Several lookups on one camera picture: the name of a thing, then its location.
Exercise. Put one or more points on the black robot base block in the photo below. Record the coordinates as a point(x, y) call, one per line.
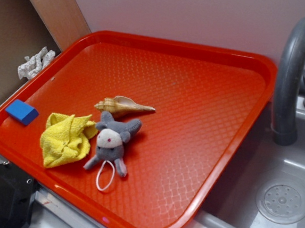
point(17, 195)

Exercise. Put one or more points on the yellow cloth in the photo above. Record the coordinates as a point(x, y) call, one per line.
point(66, 139)

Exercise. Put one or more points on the red plastic tray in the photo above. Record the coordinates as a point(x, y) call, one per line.
point(206, 99)

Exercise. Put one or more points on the beige conch seashell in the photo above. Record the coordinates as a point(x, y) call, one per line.
point(120, 106)

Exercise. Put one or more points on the grey plush toy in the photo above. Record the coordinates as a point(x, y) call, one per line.
point(110, 145)

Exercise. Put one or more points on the blue rectangular block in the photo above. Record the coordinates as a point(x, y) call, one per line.
point(22, 112)

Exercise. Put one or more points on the crumpled white paper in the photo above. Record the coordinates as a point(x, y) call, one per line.
point(35, 64)

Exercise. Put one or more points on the wooden board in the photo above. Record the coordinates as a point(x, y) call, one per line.
point(63, 19)

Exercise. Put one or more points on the grey toy sink basin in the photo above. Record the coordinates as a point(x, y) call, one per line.
point(263, 186)

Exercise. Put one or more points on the grey toy faucet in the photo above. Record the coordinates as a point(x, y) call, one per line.
point(290, 81)

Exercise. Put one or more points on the brown cardboard panel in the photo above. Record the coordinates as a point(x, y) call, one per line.
point(22, 33)

